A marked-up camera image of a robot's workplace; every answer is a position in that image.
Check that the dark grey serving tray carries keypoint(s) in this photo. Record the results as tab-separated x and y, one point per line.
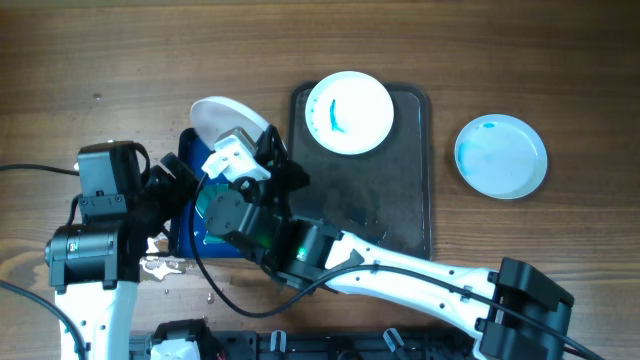
384	195

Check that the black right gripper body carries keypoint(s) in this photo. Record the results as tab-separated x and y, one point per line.
276	194

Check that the white plate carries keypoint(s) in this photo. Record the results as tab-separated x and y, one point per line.
213	116
501	156
349	113

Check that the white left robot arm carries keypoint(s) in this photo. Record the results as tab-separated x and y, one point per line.
94	263

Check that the green sponge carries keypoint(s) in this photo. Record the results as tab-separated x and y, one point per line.
206	195

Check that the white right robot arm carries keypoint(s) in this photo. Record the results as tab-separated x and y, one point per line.
515	312

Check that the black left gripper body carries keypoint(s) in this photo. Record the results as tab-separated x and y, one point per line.
162	195

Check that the blue water-filled tray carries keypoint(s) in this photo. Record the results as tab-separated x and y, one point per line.
193	152

